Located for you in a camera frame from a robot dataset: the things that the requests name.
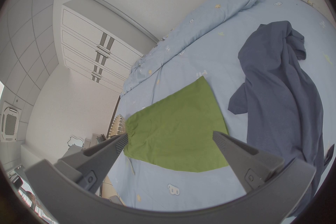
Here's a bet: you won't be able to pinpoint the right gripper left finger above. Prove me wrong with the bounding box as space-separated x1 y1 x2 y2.
56 133 129 191

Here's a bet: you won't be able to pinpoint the pale blue quilt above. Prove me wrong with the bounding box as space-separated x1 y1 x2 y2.
123 0 262 93

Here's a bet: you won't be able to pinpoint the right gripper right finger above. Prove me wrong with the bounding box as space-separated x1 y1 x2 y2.
212 131 286 194

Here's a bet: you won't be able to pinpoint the dark blue garment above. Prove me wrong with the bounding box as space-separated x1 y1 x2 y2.
228 21 326 198

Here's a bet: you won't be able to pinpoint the white wardrobe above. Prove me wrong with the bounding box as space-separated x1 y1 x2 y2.
61 0 145 92

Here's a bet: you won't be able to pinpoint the bed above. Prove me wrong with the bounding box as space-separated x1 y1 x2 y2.
105 0 336 211

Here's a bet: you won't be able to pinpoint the round woven basket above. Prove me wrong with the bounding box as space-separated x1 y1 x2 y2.
109 114 128 139

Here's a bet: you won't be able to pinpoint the green shorts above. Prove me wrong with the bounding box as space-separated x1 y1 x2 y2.
123 76 230 176

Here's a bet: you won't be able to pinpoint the white ceiling air conditioner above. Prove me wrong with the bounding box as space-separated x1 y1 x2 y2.
0 105 23 142

